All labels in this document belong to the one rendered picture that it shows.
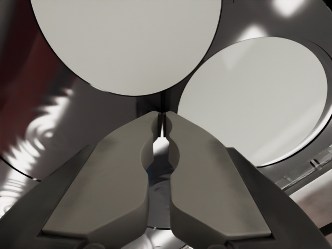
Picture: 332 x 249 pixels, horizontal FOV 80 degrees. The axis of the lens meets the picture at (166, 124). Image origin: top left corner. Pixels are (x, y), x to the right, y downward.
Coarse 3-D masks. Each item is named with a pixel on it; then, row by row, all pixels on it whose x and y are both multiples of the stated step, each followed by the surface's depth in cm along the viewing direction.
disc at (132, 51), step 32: (32, 0) 10; (64, 0) 10; (96, 0) 10; (128, 0) 10; (160, 0) 10; (192, 0) 10; (64, 32) 11; (96, 32) 11; (128, 32) 11; (160, 32) 11; (192, 32) 11; (96, 64) 12; (128, 64) 12; (160, 64) 12; (192, 64) 12
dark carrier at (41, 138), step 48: (0, 0) 10; (240, 0) 10; (288, 0) 10; (0, 48) 12; (48, 48) 12; (0, 96) 13; (48, 96) 13; (96, 96) 13; (144, 96) 13; (0, 144) 15; (48, 144) 15; (0, 192) 18; (144, 240) 22
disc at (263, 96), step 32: (224, 64) 12; (256, 64) 12; (288, 64) 12; (320, 64) 12; (192, 96) 13; (224, 96) 13; (256, 96) 13; (288, 96) 13; (320, 96) 13; (224, 128) 14; (256, 128) 14; (288, 128) 14; (256, 160) 16
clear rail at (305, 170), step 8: (320, 152) 16; (328, 152) 16; (312, 160) 16; (320, 160) 16; (328, 160) 16; (296, 168) 17; (304, 168) 16; (312, 168) 16; (288, 176) 17; (296, 176) 17; (304, 176) 17; (280, 184) 17; (288, 184) 17; (184, 248) 23; (192, 248) 22
